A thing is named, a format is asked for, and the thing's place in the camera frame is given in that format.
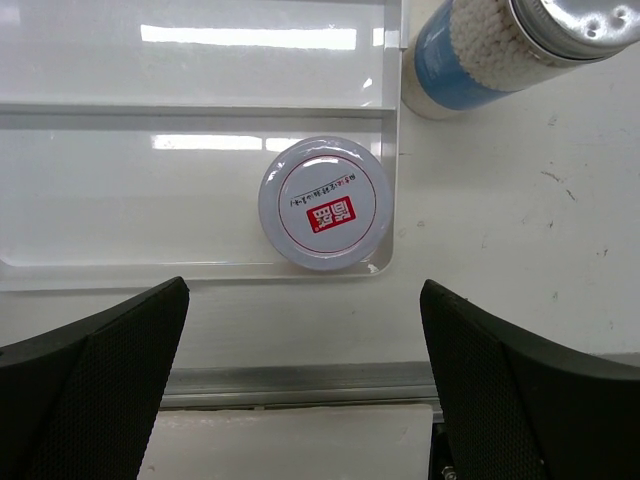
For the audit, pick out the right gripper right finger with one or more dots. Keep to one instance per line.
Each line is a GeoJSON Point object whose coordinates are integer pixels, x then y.
{"type": "Point", "coordinates": [518, 406]}

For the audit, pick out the white lid jar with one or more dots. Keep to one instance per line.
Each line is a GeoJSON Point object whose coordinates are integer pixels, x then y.
{"type": "Point", "coordinates": [325, 203]}

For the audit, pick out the aluminium front rail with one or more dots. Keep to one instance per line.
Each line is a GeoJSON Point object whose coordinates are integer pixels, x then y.
{"type": "Point", "coordinates": [286, 386]}

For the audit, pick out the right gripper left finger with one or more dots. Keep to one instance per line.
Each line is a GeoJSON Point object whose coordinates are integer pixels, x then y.
{"type": "Point", "coordinates": [80, 401]}

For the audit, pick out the white divided organizer tray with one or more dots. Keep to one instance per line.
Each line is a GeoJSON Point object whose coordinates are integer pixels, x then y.
{"type": "Point", "coordinates": [135, 134]}

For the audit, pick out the blue label shaker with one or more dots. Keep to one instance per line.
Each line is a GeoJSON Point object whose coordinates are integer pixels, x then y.
{"type": "Point", "coordinates": [472, 53]}

